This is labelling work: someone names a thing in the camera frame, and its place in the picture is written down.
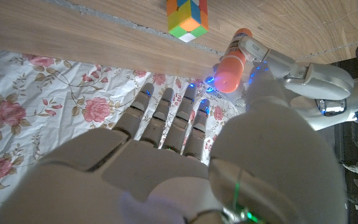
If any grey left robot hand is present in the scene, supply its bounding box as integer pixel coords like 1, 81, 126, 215
237, 35, 358, 131

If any orange glue stick cap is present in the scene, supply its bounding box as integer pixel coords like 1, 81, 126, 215
213, 51, 247, 94

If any multicoloured Rubik's cube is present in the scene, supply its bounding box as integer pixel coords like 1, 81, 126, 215
165, 0, 210, 44

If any glue stick with orange cap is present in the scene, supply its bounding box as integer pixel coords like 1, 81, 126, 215
224, 27, 254, 59

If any floral backdrop cloth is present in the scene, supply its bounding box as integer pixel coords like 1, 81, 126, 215
0, 46, 248, 218

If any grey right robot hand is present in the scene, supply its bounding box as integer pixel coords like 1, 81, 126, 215
0, 62, 349, 224

